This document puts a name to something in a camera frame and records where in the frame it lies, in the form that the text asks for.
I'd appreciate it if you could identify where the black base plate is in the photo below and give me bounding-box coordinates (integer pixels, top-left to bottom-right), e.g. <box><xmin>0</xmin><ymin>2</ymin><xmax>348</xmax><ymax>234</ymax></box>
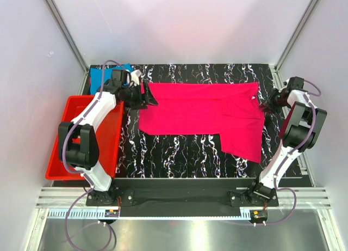
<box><xmin>77</xmin><ymin>178</ymin><xmax>281</xmax><ymax>219</ymax></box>

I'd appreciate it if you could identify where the blue folded t shirt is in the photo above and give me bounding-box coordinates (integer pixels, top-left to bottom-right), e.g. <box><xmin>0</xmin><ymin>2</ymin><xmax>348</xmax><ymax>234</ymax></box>
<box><xmin>89</xmin><ymin>64</ymin><xmax>133</xmax><ymax>95</ymax></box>

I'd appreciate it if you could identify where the left aluminium frame post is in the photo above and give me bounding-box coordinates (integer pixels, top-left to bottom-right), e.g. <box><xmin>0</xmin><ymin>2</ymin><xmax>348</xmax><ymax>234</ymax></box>
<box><xmin>39</xmin><ymin>0</ymin><xmax>90</xmax><ymax>75</ymax></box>

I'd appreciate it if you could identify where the pink t shirt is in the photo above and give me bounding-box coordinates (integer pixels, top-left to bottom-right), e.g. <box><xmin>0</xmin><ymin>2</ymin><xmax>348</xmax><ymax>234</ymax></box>
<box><xmin>139</xmin><ymin>82</ymin><xmax>264</xmax><ymax>164</ymax></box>

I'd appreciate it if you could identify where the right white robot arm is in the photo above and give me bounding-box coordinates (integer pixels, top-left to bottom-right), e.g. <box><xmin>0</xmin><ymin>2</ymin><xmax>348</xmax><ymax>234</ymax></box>
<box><xmin>243</xmin><ymin>76</ymin><xmax>327</xmax><ymax>206</ymax></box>

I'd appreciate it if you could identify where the aluminium frame post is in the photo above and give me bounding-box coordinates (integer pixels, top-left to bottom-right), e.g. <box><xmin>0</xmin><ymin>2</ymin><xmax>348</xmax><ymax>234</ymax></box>
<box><xmin>273</xmin><ymin>0</ymin><xmax>327</xmax><ymax>72</ymax></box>
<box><xmin>39</xmin><ymin>0</ymin><xmax>90</xmax><ymax>75</ymax></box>

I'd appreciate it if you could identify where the red plastic bin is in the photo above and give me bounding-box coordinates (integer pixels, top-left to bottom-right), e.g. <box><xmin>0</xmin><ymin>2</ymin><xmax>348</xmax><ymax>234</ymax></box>
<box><xmin>45</xmin><ymin>95</ymin><xmax>126</xmax><ymax>181</ymax></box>

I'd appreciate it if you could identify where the right aluminium frame post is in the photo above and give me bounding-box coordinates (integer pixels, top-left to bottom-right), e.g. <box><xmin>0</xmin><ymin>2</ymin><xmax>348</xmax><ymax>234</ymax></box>
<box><xmin>273</xmin><ymin>0</ymin><xmax>327</xmax><ymax>72</ymax></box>

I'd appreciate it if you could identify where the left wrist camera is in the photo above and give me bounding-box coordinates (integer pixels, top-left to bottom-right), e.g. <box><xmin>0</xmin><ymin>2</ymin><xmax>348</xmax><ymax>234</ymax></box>
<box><xmin>127</xmin><ymin>70</ymin><xmax>142</xmax><ymax>87</ymax></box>

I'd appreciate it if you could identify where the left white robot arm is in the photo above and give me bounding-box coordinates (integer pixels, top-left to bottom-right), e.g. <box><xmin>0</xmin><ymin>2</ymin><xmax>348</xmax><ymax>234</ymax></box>
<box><xmin>58</xmin><ymin>69</ymin><xmax>158</xmax><ymax>205</ymax></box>

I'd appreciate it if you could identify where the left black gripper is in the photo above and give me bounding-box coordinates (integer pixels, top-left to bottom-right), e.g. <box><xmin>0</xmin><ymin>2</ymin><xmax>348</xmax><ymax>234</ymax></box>
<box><xmin>122</xmin><ymin>81</ymin><xmax>158</xmax><ymax>110</ymax></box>

